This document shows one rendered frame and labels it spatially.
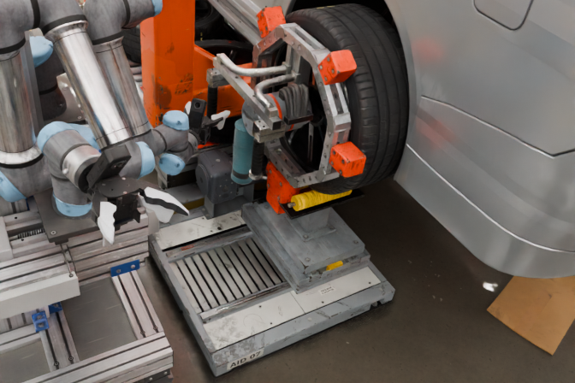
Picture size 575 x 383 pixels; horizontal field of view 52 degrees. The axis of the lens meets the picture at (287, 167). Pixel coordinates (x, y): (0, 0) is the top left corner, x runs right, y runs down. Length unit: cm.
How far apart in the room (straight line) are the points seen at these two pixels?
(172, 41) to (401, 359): 151
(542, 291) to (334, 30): 163
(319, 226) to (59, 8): 151
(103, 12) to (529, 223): 123
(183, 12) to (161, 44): 15
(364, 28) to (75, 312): 138
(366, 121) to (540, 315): 137
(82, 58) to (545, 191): 113
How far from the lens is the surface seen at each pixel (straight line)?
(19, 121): 143
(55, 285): 163
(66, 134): 120
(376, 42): 192
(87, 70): 132
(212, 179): 245
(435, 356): 251
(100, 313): 221
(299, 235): 247
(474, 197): 174
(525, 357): 267
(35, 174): 151
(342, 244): 247
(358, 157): 182
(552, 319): 286
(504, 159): 163
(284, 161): 223
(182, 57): 232
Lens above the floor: 194
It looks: 38 degrees down
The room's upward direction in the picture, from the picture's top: 8 degrees clockwise
